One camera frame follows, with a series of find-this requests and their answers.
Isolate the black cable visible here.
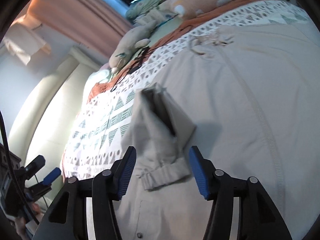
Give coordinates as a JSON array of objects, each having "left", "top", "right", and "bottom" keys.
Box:
[{"left": 0, "top": 110, "right": 41, "bottom": 225}]

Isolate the beige plush toy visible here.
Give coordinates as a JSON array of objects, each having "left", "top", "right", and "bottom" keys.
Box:
[{"left": 109, "top": 20, "right": 157, "bottom": 74}]

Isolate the patterned white bedspread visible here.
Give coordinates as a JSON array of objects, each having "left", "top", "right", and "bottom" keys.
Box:
[{"left": 60, "top": 0, "right": 311, "bottom": 179}]

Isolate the rust orange bed sheet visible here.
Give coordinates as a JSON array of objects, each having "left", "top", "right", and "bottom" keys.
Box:
[{"left": 85, "top": 0, "right": 263, "bottom": 103}]

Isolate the beige cloth on wall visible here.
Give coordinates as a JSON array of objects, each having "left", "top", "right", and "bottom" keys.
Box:
[{"left": 3, "top": 14, "right": 52, "bottom": 65}]

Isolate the green floral blanket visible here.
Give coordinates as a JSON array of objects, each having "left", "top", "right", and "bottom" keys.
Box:
[{"left": 125, "top": 0, "right": 166, "bottom": 22}]

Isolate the pink curtain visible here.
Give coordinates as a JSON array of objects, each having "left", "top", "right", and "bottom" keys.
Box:
[{"left": 27, "top": 0, "right": 131, "bottom": 49}]

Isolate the beige large garment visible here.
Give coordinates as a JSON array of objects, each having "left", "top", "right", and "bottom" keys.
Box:
[{"left": 115, "top": 23, "right": 319, "bottom": 239}]

